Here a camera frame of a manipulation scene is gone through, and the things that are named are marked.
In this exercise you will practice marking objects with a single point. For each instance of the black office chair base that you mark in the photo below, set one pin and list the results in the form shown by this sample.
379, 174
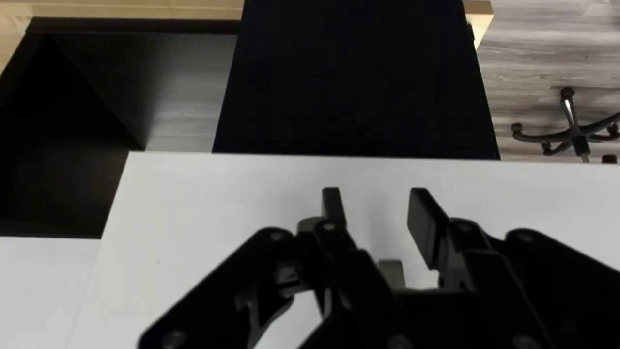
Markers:
573, 133

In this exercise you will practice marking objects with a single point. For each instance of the black cube shelf cabinet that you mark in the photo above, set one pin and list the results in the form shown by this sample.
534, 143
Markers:
71, 129

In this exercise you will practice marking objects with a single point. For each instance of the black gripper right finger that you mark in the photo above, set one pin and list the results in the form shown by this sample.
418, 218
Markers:
536, 292

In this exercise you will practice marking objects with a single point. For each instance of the white cabinet door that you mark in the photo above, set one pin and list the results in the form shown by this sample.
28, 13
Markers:
46, 292

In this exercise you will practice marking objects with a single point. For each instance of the black fabric storage basket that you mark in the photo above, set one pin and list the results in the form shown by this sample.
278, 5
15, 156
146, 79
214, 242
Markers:
356, 79

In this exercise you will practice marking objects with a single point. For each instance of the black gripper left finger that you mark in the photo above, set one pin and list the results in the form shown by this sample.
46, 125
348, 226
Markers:
311, 292

